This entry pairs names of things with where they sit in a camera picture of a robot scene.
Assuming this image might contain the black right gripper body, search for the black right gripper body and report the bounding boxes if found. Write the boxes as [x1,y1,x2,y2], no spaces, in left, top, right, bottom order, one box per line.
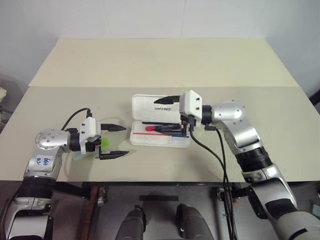
[179,113,199,133]

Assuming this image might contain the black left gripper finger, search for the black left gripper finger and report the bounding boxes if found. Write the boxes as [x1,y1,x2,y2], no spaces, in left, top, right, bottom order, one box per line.
[98,150,130,161]
[100,122,127,133]

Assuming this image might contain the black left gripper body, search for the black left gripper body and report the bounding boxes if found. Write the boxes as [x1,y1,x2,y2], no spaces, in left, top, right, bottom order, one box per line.
[85,136,103,161]

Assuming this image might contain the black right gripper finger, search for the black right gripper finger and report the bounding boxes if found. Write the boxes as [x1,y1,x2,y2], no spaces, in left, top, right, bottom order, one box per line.
[153,95,181,106]
[154,123,185,133]

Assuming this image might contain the thin red blue pencil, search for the thin red blue pencil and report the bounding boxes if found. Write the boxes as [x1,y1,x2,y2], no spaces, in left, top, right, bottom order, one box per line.
[132,132,190,139]

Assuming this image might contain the white plastic pencil case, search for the white plastic pencil case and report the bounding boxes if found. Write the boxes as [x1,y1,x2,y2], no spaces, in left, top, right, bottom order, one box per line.
[129,94,193,149]

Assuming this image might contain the white handwritten label sticker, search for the white handwritten label sticker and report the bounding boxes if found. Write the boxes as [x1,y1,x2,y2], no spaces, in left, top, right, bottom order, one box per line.
[35,155,53,168]

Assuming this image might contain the black tape strip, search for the black tape strip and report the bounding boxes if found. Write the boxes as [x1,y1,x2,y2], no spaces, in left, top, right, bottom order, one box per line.
[139,194,180,202]

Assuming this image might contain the dark rounded robot foot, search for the dark rounded robot foot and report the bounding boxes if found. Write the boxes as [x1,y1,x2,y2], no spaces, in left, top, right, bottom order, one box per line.
[116,204,148,240]
[175,203,216,240]

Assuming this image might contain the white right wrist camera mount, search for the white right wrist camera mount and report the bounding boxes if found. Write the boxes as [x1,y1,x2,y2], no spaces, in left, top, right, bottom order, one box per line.
[179,89,203,126]

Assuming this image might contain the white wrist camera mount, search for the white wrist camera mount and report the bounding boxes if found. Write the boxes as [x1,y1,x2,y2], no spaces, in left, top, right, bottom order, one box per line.
[79,117,103,154]
[179,89,203,126]

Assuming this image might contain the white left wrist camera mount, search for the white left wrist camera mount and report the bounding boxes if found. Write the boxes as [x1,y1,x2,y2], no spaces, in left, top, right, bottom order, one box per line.
[79,117,103,154]

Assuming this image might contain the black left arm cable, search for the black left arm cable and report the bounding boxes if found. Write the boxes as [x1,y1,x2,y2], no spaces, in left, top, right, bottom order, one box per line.
[61,107,94,132]

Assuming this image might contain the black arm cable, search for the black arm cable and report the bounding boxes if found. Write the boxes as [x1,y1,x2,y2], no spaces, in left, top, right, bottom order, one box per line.
[189,124,237,240]
[205,124,232,240]
[61,107,94,132]

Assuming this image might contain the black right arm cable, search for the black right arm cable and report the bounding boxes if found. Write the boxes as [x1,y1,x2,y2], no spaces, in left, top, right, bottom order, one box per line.
[205,124,232,240]
[189,124,237,240]

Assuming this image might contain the rusty brown metal bracket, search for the rusty brown metal bracket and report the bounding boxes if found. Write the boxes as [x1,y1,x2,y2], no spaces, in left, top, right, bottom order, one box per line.
[89,185,107,208]

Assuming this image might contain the black table frame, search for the black table frame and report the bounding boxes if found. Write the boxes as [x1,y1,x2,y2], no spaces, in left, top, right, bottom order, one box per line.
[51,181,252,200]

